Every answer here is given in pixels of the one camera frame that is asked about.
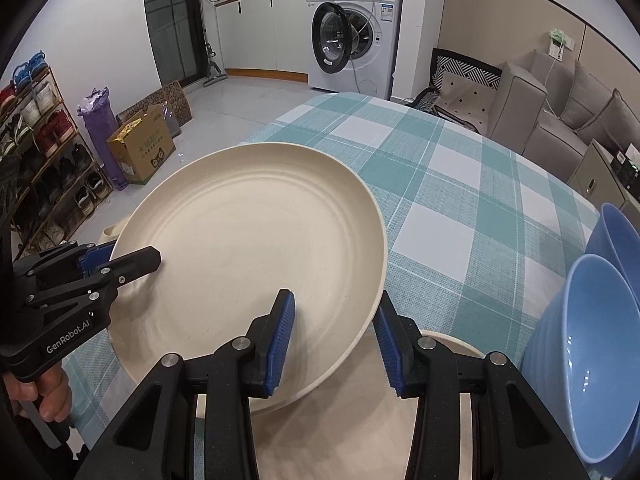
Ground upright floor mop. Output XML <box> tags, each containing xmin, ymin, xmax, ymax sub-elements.
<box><xmin>200</xmin><ymin>0</ymin><xmax>228</xmax><ymax>87</ymax></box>

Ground black product box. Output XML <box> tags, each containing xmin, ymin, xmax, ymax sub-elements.
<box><xmin>611</xmin><ymin>145</ymin><xmax>640</xmax><ymax>186</ymax></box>

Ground purple bag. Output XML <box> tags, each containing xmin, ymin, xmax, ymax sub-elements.
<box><xmin>77</xmin><ymin>87</ymin><xmax>128</xmax><ymax>191</ymax></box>

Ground grey sofa cushion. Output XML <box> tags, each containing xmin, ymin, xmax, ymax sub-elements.
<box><xmin>560</xmin><ymin>62</ymin><xmax>616</xmax><ymax>128</ymax></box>
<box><xmin>577</xmin><ymin>89</ymin><xmax>640</xmax><ymax>148</ymax></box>

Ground white washing machine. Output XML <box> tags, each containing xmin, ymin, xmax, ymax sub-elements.
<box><xmin>306</xmin><ymin>0</ymin><xmax>404</xmax><ymax>101</ymax></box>

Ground person's left hand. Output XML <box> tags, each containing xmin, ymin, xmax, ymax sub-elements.
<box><xmin>10</xmin><ymin>367</ymin><xmax>73</xmax><ymax>428</ymax></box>

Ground wooden shoe rack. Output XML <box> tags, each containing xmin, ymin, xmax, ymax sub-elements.
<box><xmin>0</xmin><ymin>52</ymin><xmax>116</xmax><ymax>256</ymax></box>

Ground open cardboard box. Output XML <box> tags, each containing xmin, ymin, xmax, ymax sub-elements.
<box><xmin>106</xmin><ymin>105</ymin><xmax>177</xmax><ymax>186</ymax></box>

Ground beige bedside cabinet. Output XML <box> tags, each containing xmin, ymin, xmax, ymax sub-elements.
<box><xmin>567</xmin><ymin>140</ymin><xmax>640</xmax><ymax>211</ymax></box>

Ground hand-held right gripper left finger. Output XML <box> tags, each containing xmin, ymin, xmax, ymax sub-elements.
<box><xmin>87</xmin><ymin>288</ymin><xmax>297</xmax><ymax>480</ymax></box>

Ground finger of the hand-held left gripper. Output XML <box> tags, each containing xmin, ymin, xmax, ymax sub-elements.
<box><xmin>15</xmin><ymin>241</ymin><xmax>118</xmax><ymax>291</ymax></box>
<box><xmin>25</xmin><ymin>246</ymin><xmax>162</xmax><ymax>311</ymax></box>

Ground dark glass door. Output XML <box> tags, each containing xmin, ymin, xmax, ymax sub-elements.
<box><xmin>141</xmin><ymin>0</ymin><xmax>205</xmax><ymax>86</ymax></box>

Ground white base cabinets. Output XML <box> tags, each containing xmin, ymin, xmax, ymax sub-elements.
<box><xmin>214</xmin><ymin>0</ymin><xmax>311</xmax><ymax>83</ymax></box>

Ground group of assorted shoes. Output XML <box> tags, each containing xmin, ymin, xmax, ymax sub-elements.
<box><xmin>0</xmin><ymin>52</ymin><xmax>113</xmax><ymax>251</ymax></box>

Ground blue ceramic bowl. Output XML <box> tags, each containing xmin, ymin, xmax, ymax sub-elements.
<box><xmin>520</xmin><ymin>254</ymin><xmax>640</xmax><ymax>478</ymax></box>
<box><xmin>584</xmin><ymin>202</ymin><xmax>640</xmax><ymax>286</ymax></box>

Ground wall outlet with green charger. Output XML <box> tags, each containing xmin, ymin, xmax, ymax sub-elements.
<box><xmin>547</xmin><ymin>29</ymin><xmax>576</xmax><ymax>61</ymax></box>

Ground grey fabric sofa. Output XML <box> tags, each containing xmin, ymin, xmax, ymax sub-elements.
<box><xmin>487</xmin><ymin>50</ymin><xmax>640</xmax><ymax>181</ymax></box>

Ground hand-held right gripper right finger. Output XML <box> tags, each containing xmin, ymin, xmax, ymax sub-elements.
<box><xmin>372</xmin><ymin>290</ymin><xmax>591</xmax><ymax>480</ymax></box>

